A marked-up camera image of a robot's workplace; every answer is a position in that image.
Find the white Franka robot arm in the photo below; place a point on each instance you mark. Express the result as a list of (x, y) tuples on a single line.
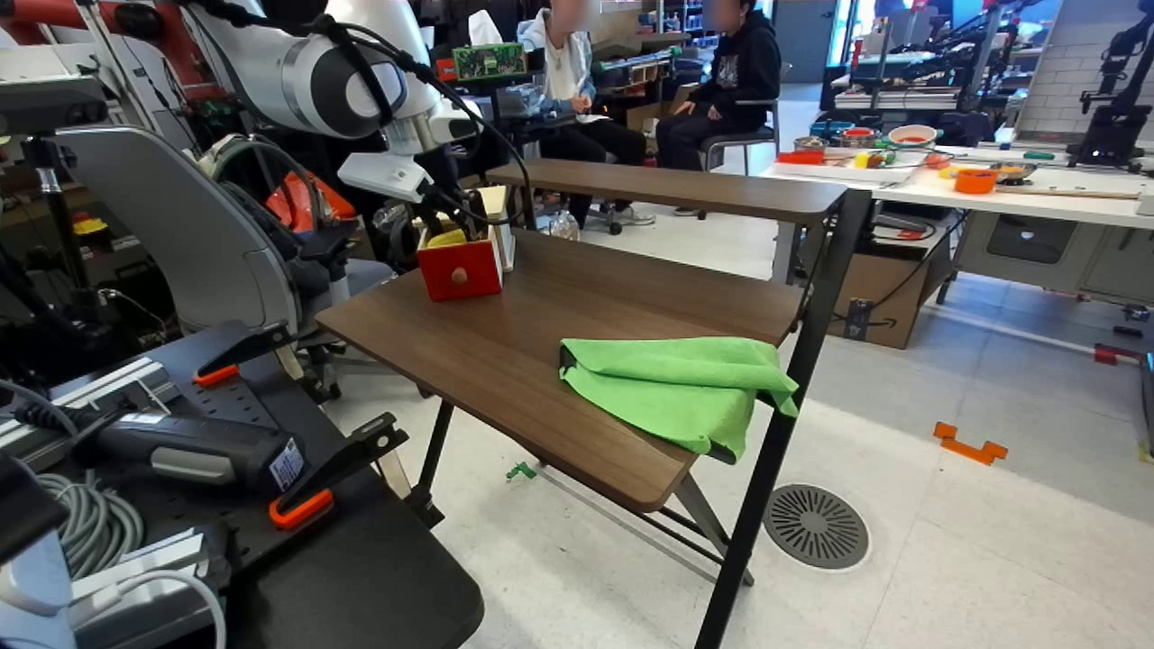
[(302, 85)]

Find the white table with toys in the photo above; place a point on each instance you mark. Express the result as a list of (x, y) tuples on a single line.
[(1058, 202)]

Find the person in black clothes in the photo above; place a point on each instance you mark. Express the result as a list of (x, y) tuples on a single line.
[(732, 85)]

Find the small black robot arm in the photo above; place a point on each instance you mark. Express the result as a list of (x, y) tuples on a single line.
[(1111, 96)]

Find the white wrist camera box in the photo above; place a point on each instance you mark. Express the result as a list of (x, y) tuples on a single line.
[(384, 179)]

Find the grey moulded chair shell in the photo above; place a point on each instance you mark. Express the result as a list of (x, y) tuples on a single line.
[(182, 229)]

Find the green cloth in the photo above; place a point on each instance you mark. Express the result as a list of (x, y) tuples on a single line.
[(671, 390)]

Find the round floor drain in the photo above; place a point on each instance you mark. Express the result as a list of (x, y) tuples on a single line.
[(818, 528)]

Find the black handheld device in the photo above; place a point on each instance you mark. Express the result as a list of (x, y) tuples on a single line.
[(199, 452)]

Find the yellow ribbed object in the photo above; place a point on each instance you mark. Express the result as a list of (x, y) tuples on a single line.
[(449, 239)]

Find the seated person light jacket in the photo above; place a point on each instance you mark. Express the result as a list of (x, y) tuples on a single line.
[(565, 73)]

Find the black robot cart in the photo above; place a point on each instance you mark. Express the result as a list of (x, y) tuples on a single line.
[(348, 577)]

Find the red tray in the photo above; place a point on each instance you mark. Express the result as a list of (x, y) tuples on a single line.
[(802, 156)]

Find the plain cardboard box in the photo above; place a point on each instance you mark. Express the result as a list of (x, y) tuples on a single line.
[(889, 302)]

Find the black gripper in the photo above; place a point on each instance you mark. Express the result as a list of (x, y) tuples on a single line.
[(435, 199)]

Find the green circuit board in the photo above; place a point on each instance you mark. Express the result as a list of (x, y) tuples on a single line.
[(488, 62)]

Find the red-fronted wooden drawer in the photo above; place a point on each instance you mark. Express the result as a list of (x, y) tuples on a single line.
[(462, 275)]

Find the orange floor bracket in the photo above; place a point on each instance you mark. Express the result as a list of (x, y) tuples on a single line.
[(967, 447)]

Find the cream wooden slot box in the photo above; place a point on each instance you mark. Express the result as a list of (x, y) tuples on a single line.
[(498, 237)]

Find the orange cup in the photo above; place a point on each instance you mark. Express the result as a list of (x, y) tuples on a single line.
[(976, 181)]

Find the dark wood black-frame table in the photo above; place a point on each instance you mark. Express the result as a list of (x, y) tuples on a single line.
[(506, 348)]

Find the orange bag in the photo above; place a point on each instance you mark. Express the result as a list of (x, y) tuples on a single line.
[(308, 202)]

